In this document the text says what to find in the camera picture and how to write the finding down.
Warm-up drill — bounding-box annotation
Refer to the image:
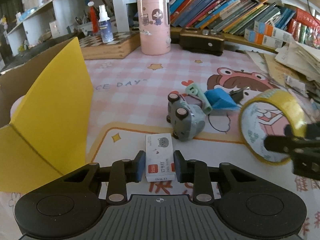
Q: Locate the wooden chessboard box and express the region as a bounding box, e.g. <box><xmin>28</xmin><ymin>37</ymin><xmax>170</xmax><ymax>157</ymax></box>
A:
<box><xmin>80</xmin><ymin>31</ymin><xmax>140</xmax><ymax>60</ymax></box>

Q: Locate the white staple box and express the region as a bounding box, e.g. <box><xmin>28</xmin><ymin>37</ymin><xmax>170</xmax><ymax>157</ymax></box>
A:
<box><xmin>144</xmin><ymin>134</ymin><xmax>176</xmax><ymax>182</ymax></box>

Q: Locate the row of books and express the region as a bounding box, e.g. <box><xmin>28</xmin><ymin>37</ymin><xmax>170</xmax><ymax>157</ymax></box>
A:
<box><xmin>150</xmin><ymin>0</ymin><xmax>297</xmax><ymax>37</ymax></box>

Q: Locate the yellow cardboard box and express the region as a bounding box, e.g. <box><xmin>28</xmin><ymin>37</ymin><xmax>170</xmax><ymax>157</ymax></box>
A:
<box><xmin>0</xmin><ymin>37</ymin><xmax>93</xmax><ymax>194</ymax></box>

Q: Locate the yellow tape roll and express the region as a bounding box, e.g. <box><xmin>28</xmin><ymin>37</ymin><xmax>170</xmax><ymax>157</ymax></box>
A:
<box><xmin>238</xmin><ymin>89</ymin><xmax>308</xmax><ymax>165</ymax></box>

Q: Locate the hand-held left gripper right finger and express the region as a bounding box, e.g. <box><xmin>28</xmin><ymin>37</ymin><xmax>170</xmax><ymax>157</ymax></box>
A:
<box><xmin>173</xmin><ymin>150</ymin><xmax>253</xmax><ymax>204</ymax></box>

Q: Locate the white spray bottle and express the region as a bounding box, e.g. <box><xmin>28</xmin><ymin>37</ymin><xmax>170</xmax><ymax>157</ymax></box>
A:
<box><xmin>98</xmin><ymin>4</ymin><xmax>113</xmax><ymax>44</ymax></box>

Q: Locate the orange and blue carton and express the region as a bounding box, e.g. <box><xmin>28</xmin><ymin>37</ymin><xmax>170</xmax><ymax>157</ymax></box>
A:
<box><xmin>244</xmin><ymin>27</ymin><xmax>283</xmax><ymax>48</ymax></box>
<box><xmin>254</xmin><ymin>21</ymin><xmax>294</xmax><ymax>43</ymax></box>

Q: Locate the black binder clip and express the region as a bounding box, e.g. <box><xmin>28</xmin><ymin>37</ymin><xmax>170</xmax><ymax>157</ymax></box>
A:
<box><xmin>229</xmin><ymin>86</ymin><xmax>250</xmax><ymax>103</ymax></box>

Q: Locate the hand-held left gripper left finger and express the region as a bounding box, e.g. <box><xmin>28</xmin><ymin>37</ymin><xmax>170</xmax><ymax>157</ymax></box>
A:
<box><xmin>64</xmin><ymin>150</ymin><xmax>147</xmax><ymax>204</ymax></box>

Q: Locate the pink printed desk mat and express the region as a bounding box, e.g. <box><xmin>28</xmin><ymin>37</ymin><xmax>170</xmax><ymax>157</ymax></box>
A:
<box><xmin>0</xmin><ymin>44</ymin><xmax>320</xmax><ymax>240</ymax></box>

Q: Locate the stack of papers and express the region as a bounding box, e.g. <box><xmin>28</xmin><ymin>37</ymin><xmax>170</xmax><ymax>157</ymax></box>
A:
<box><xmin>245</xmin><ymin>40</ymin><xmax>320</xmax><ymax>98</ymax></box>

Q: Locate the dark brown box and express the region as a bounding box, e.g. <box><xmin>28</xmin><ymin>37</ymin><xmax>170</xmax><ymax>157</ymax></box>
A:
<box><xmin>179</xmin><ymin>27</ymin><xmax>225</xmax><ymax>57</ymax></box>

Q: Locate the grey toy car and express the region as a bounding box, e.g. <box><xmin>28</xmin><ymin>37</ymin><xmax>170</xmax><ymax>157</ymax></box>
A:
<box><xmin>166</xmin><ymin>92</ymin><xmax>207</xmax><ymax>142</ymax></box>

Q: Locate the pink cylindrical container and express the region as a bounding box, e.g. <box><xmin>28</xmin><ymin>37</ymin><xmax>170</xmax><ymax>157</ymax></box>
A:
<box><xmin>137</xmin><ymin>0</ymin><xmax>172</xmax><ymax>55</ymax></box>

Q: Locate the white side shelf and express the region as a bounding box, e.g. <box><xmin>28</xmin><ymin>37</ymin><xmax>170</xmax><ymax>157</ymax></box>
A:
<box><xmin>6</xmin><ymin>0</ymin><xmax>120</xmax><ymax>53</ymax></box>

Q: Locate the red bottle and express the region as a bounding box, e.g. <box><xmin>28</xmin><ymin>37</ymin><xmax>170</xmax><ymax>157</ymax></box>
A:
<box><xmin>88</xmin><ymin>1</ymin><xmax>99</xmax><ymax>34</ymax></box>

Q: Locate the red gift box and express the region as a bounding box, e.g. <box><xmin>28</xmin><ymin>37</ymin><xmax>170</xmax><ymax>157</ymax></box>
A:
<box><xmin>287</xmin><ymin>7</ymin><xmax>320</xmax><ymax>49</ymax></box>

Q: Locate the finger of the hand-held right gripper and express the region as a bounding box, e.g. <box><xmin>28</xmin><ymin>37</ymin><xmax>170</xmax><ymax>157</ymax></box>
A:
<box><xmin>264</xmin><ymin>135</ymin><xmax>320</xmax><ymax>156</ymax></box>
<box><xmin>285</xmin><ymin>121</ymin><xmax>320</xmax><ymax>140</ymax></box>

